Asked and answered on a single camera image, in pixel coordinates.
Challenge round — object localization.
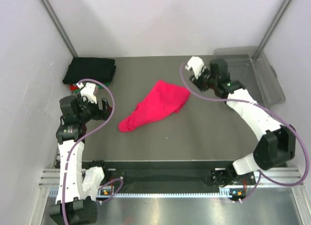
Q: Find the grey cable duct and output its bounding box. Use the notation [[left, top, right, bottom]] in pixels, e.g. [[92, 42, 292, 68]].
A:
[[48, 187, 248, 199]]

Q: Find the clear plastic bin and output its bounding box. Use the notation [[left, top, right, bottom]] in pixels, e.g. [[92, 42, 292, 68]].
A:
[[213, 46, 286, 108]]

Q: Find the right corner frame post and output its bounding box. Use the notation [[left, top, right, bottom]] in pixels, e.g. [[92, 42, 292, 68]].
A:
[[252, 0, 293, 61]]

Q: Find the folded black t shirt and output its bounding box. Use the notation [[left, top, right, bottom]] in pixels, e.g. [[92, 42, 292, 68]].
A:
[[62, 57, 116, 85]]

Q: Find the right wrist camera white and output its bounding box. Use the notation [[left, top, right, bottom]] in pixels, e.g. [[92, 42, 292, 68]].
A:
[[185, 56, 206, 78]]

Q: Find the pink t shirt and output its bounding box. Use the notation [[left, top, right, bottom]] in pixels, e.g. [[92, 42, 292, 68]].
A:
[[118, 80, 190, 133]]

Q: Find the corner frame post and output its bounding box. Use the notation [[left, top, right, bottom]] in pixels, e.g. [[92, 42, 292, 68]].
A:
[[39, 0, 78, 57], [252, 0, 293, 61]]

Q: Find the aluminium frame rail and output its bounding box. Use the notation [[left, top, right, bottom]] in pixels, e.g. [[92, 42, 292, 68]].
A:
[[38, 168, 305, 187]]

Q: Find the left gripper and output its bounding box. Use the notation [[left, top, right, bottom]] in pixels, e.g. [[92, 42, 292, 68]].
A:
[[77, 93, 113, 123]]

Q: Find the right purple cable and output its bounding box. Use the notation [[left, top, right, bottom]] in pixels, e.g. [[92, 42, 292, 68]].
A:
[[179, 62, 308, 203]]

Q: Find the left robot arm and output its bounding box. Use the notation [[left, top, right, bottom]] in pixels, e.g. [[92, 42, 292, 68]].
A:
[[49, 95, 112, 225]]

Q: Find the folded red t shirt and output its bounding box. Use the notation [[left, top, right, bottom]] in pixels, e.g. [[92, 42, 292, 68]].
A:
[[70, 84, 79, 91]]

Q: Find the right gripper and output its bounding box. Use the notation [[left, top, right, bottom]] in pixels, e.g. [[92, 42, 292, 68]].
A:
[[189, 66, 217, 93]]

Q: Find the left corner frame post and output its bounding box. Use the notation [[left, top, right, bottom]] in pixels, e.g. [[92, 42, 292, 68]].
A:
[[39, 0, 78, 57]]

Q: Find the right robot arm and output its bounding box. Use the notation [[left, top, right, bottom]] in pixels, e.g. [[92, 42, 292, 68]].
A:
[[185, 56, 296, 186]]

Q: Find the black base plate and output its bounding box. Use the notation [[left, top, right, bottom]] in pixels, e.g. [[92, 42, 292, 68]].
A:
[[82, 160, 256, 193]]

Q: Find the folded green t shirt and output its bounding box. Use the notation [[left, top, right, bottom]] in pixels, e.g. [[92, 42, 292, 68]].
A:
[[72, 83, 110, 92]]

